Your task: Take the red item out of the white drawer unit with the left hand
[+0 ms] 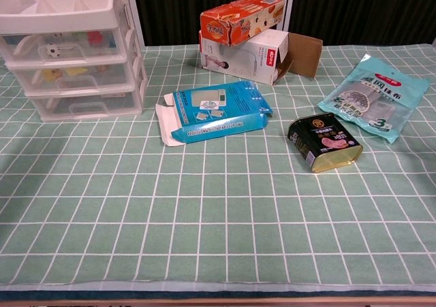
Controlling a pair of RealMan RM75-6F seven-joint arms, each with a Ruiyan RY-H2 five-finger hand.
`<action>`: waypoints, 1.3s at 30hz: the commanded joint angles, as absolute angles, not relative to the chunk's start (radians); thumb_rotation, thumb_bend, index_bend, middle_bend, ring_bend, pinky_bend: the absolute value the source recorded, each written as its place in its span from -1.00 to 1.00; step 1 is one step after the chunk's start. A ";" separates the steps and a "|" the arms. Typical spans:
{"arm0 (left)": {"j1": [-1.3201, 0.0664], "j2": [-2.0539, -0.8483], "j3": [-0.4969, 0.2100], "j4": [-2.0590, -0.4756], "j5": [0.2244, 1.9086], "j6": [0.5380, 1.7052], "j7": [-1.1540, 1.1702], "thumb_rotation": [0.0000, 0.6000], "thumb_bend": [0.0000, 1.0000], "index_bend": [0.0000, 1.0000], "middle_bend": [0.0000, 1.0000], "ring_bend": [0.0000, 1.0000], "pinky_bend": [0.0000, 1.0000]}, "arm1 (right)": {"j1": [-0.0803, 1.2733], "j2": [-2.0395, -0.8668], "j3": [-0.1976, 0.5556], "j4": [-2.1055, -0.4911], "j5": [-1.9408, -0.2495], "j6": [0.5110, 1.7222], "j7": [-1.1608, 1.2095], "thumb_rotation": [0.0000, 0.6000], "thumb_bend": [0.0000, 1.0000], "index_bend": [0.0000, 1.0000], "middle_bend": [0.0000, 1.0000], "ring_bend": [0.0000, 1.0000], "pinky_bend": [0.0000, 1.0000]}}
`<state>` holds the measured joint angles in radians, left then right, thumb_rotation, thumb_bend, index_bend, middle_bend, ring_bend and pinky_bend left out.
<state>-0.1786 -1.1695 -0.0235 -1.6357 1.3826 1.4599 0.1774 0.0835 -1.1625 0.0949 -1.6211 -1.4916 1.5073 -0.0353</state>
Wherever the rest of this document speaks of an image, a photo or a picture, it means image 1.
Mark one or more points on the flattened blue carton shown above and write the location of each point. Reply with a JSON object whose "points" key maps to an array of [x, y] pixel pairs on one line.
{"points": [[218, 109]]}

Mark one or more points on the clear empty drawer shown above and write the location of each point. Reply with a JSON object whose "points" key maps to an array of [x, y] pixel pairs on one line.
{"points": [[119, 106]]}

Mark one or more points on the small red cap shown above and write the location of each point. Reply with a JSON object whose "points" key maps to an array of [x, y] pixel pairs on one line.
{"points": [[95, 37]]}

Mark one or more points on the black luncheon meat can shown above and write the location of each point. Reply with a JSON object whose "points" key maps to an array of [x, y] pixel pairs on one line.
{"points": [[323, 140]]}

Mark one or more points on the white drawer organizer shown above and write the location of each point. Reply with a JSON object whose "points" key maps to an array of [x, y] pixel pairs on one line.
{"points": [[68, 14]]}

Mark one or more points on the clear plastic drawer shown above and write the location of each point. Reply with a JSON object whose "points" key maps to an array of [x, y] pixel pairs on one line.
{"points": [[112, 50]]}

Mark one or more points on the white box with brown flap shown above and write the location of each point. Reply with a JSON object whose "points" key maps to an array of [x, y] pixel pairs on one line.
{"points": [[245, 60]]}

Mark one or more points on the orange snack box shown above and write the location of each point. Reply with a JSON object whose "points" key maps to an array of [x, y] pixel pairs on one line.
{"points": [[218, 28]]}

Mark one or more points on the teal cleaning cloth package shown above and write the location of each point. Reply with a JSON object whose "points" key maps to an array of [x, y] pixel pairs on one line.
{"points": [[374, 99]]}

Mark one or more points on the small yellow toy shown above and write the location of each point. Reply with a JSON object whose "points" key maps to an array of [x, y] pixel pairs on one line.
{"points": [[48, 75]]}

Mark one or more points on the white partition post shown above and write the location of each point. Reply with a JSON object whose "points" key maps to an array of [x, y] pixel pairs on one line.
{"points": [[287, 4]]}

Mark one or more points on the clear drawer with yellow toy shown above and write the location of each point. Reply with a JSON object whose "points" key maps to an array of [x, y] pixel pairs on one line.
{"points": [[117, 77]]}

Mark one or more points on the green checkered tablecloth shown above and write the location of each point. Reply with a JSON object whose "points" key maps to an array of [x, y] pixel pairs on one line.
{"points": [[218, 211]]}

